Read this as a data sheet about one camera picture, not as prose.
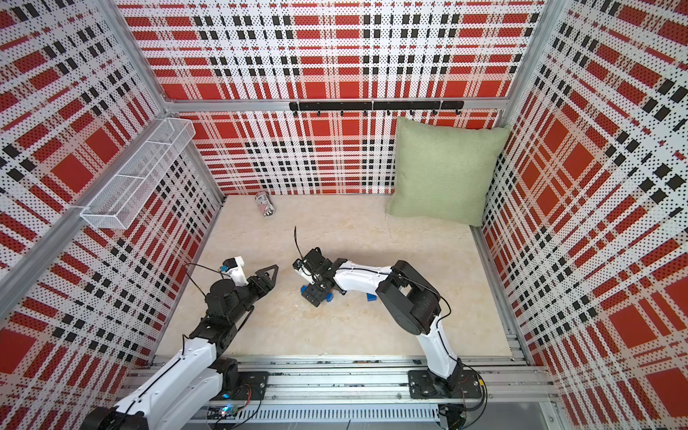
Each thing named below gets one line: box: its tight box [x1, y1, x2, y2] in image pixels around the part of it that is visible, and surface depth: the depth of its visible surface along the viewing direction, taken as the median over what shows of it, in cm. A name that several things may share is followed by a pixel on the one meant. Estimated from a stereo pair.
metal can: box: [254, 190, 276, 218], surface depth 117 cm
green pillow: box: [386, 117, 513, 227], surface depth 98 cm
